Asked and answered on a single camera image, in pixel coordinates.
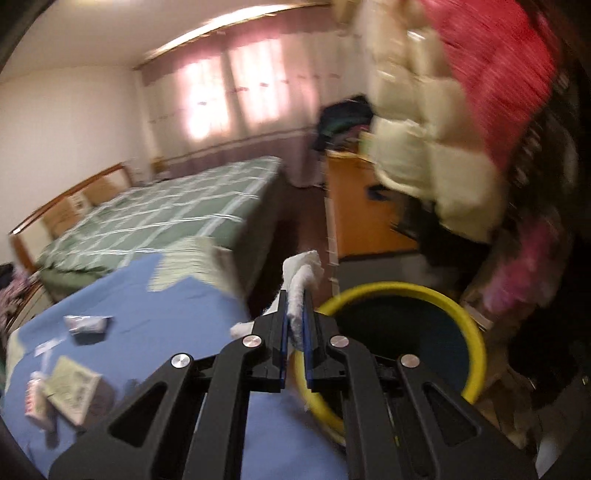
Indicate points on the red garment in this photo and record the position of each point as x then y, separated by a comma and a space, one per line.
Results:
498, 69

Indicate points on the bed with green plaid duvet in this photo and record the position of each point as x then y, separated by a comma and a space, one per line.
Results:
161, 207

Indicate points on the yellow rimmed trash bin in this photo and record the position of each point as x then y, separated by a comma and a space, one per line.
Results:
392, 290

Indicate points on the brown pillow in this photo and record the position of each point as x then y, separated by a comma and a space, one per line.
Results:
104, 189
60, 216

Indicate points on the white paper towel wad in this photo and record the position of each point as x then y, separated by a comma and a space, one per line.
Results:
302, 274

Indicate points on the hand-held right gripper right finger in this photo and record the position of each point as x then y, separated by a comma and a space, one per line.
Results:
310, 332

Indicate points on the wooden headboard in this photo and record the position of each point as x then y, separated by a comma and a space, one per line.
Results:
27, 230

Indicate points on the pink fluffy garment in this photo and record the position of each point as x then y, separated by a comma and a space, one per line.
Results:
531, 258

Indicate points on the orange wooden cabinet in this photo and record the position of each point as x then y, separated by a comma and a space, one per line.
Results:
360, 207

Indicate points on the pink and white curtain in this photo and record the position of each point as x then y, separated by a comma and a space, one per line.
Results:
258, 83

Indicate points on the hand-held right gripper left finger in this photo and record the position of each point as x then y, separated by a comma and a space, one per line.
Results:
282, 323

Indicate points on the cream puffy jacket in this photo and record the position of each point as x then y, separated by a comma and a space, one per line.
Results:
415, 115

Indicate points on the white supplement bottle red label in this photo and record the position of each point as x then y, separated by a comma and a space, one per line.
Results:
37, 401

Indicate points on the crumpled silver wrapper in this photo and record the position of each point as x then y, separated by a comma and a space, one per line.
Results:
85, 324

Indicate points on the heap of dark clothes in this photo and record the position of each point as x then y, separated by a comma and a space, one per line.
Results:
344, 120

